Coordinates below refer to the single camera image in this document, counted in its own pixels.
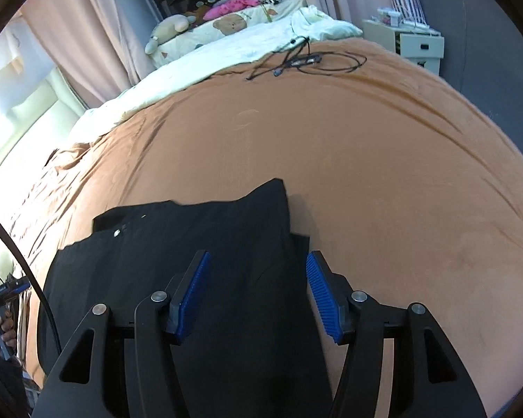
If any bear print pillow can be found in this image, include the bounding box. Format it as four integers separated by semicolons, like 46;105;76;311
149;0;307;68

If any pink cloth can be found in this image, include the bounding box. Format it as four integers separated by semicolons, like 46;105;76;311
203;0;260;21

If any white nightstand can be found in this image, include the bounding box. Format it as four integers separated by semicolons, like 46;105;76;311
362;20;445;76

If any beige plush toy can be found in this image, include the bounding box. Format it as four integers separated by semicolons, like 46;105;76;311
144;14;196;55

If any brown bed blanket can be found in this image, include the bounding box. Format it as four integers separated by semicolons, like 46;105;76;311
10;39;523;413

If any black camera cable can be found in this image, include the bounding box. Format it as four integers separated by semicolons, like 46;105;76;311
0;202;63;358

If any black garment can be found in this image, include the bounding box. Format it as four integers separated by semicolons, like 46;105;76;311
35;179;332;417

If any person left hand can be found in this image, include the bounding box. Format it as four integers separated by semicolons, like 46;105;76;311
0;310;17;351

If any pink curtain left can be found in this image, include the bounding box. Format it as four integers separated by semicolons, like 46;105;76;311
20;0;160;108

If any white red rack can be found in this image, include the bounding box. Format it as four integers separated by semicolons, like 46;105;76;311
378;0;430;29

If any white duvet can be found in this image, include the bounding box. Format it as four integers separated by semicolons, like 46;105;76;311
63;6;363;148

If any black cable bundle on bed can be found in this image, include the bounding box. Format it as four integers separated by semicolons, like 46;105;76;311
244;35;369;82

